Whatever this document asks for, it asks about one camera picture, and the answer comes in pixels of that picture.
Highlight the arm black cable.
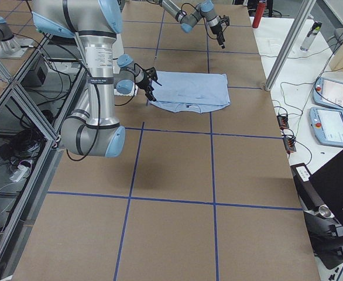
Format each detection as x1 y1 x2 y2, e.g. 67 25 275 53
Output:
39 46 143 162

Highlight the clear water bottle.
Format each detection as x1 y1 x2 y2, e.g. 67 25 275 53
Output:
300 21 323 52

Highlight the black laptop box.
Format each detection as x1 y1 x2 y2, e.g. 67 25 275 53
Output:
291 150 343 225

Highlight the orange connector board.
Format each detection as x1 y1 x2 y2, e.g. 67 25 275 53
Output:
283 135 296 154
277 114 289 129

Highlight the teach pendant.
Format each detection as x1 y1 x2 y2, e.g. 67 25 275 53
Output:
313 77 343 110
308 107 343 148

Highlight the red water bottle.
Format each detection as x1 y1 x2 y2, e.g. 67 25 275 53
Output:
252 0 266 29

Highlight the upper orange connector board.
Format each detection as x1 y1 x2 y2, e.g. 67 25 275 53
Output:
277 114 289 129

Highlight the lower teach pendant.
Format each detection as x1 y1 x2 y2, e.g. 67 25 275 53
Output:
308 107 343 148

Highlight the lower orange connector board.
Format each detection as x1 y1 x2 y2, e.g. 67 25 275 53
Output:
283 135 296 154

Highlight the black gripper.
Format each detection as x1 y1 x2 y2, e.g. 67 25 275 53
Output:
208 19 225 49
136 73 156 101

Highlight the white camera mast pedestal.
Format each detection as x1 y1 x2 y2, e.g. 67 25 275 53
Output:
113 34 138 95

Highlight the aluminium frame post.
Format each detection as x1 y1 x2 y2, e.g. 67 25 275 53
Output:
264 0 316 91

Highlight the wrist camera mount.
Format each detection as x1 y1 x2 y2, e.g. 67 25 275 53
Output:
144 67 162 86
219 15 230 26

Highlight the light blue t-shirt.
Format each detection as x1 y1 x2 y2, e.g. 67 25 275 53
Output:
151 71 231 114

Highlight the upper teach pendant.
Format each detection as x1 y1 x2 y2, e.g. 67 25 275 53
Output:
313 77 343 110

